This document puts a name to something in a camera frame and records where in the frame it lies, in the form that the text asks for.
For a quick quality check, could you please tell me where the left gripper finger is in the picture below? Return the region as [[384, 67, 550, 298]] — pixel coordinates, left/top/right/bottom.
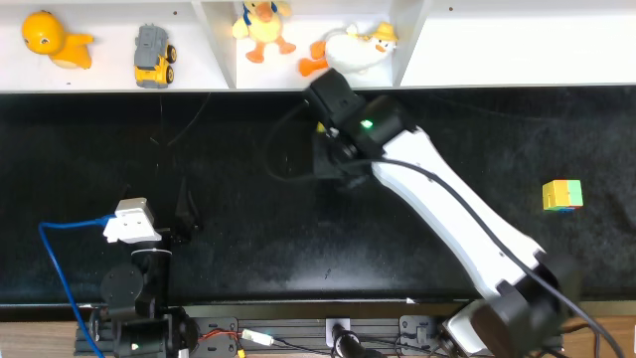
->
[[173, 176, 204, 244]]

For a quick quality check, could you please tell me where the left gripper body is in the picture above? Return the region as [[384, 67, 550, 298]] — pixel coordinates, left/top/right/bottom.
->
[[152, 227, 183, 250]]

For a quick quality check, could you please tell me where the grey and yellow toy truck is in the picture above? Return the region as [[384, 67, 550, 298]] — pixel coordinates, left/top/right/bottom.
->
[[132, 23, 178, 90]]

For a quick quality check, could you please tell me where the yellow rubber duck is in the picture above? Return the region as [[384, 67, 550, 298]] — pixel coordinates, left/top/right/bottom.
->
[[21, 10, 95, 71]]

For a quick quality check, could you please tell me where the white plush duck yellow hat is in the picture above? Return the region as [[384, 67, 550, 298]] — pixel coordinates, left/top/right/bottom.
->
[[297, 21, 399, 78]]

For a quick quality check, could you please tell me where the white shelf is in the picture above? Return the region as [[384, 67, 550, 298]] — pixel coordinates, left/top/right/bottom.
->
[[0, 0, 636, 94]]

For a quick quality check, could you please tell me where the many-coloured puzzle cube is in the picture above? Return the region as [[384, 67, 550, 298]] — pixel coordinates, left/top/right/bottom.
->
[[542, 179, 584, 214]]

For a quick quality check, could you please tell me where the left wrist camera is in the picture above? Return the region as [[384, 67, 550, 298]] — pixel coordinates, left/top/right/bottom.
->
[[102, 197, 163, 245]]

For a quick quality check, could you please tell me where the blue cable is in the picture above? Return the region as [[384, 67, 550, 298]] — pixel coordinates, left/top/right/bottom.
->
[[38, 213, 116, 358]]

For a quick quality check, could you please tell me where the mounting rail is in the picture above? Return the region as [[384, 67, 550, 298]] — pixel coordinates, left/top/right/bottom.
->
[[74, 315, 565, 358]]

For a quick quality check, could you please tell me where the black cable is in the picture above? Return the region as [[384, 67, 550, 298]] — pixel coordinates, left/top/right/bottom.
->
[[262, 98, 627, 358]]

